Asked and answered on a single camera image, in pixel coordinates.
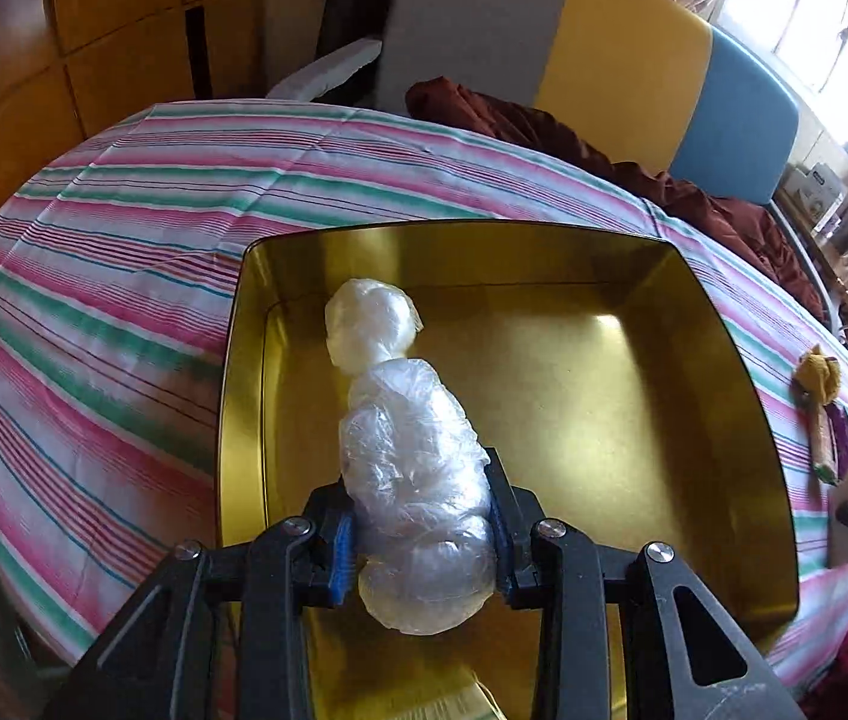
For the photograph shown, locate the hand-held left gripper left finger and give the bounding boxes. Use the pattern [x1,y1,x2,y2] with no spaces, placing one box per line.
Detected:
[44,484,361,720]

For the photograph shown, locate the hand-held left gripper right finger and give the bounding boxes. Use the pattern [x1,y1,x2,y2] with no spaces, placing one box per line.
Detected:
[480,446,807,720]

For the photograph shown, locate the purple snack packet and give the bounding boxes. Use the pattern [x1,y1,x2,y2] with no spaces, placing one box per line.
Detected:
[829,405,848,477]

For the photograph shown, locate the cracker packet with green edge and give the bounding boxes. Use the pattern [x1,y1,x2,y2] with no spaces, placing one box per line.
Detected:
[810,401,841,485]

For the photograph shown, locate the clear plastic bundle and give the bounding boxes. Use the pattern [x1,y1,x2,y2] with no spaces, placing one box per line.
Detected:
[322,277,500,635]

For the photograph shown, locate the gold tin box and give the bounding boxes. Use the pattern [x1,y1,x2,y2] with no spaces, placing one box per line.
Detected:
[217,221,800,720]

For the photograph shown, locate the yellow sponge cake piece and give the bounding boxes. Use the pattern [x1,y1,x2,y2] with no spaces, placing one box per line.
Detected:
[793,345,843,410]

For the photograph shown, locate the white cardboard box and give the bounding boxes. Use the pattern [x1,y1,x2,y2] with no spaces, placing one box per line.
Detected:
[780,161,845,233]

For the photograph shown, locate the striped tablecloth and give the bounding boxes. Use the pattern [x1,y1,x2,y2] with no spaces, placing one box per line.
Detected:
[0,101,848,691]

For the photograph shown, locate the maroon cloth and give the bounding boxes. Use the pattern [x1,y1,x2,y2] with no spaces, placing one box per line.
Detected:
[404,77,826,316]

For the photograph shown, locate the window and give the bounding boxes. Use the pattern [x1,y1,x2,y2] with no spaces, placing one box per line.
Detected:
[716,0,848,173]

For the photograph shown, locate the grey yellow blue chair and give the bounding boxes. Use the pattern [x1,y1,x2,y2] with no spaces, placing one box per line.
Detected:
[266,0,841,335]

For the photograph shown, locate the wooden cabinet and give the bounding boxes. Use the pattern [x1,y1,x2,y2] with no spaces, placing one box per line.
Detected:
[0,0,275,256]

